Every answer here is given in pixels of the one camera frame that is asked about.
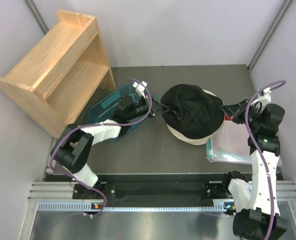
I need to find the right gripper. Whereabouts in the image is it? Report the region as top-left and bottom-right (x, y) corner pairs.
(222, 97), (262, 131)

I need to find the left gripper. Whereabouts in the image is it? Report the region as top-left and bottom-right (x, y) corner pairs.
(127, 94), (170, 121)

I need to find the beige smile logo bucket hat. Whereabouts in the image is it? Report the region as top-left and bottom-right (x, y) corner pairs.
(203, 89), (224, 105)

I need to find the black hat tan brim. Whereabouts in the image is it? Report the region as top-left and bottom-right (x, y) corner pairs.
(161, 84), (225, 140)

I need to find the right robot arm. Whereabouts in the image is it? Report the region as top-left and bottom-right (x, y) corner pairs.
(221, 99), (287, 240)

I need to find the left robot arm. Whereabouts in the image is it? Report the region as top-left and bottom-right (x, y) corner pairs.
(51, 95), (171, 198)

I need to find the teal plastic sheet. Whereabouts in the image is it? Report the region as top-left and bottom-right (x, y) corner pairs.
(206, 140), (213, 162)

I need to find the teal plastic basket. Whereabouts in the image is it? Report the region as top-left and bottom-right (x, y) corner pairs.
(82, 83), (156, 145)

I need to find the wooden shelf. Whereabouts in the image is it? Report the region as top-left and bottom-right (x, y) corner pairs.
(0, 9), (116, 138)

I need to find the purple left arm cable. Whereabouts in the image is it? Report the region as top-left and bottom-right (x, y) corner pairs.
(49, 77), (153, 216)

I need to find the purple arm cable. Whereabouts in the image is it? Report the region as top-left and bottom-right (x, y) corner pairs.
(244, 79), (287, 240)
(49, 77), (153, 216)

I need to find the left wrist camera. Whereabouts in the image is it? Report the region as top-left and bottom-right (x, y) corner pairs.
(130, 79), (147, 99)

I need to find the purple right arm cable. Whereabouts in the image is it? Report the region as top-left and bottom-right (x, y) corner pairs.
(244, 79), (287, 240)

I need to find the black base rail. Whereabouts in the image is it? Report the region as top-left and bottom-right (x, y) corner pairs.
(73, 173), (232, 207)

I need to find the grey cable duct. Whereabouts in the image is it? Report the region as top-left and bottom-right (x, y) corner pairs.
(38, 201), (236, 214)

